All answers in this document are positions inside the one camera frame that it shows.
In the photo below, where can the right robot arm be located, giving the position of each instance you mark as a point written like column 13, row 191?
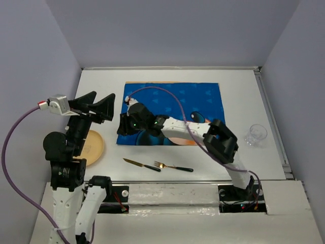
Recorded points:
column 215, row 137

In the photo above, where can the gold fork green handle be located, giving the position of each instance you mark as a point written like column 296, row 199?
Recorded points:
column 162, row 165

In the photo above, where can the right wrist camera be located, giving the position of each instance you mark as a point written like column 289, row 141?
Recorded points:
column 129, row 102

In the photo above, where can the gold knife green handle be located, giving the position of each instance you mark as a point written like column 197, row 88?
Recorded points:
column 142, row 165

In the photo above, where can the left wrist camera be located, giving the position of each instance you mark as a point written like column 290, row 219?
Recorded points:
column 57, row 104

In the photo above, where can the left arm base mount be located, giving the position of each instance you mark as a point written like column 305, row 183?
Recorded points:
column 117, row 202

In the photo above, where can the yellow plate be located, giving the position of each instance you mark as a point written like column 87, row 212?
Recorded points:
column 93, row 148

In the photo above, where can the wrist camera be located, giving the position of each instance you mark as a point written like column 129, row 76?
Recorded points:
column 129, row 102
column 57, row 104

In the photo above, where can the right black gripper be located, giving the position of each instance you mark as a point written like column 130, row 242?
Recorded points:
column 125, row 128

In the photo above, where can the clear drinking glass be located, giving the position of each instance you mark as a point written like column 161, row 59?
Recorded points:
column 255, row 134

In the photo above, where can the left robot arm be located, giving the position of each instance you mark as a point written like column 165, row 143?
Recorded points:
column 74, row 207

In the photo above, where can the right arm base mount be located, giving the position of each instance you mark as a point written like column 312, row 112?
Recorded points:
column 232, row 200

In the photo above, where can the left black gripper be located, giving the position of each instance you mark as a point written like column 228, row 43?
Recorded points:
column 104, row 108

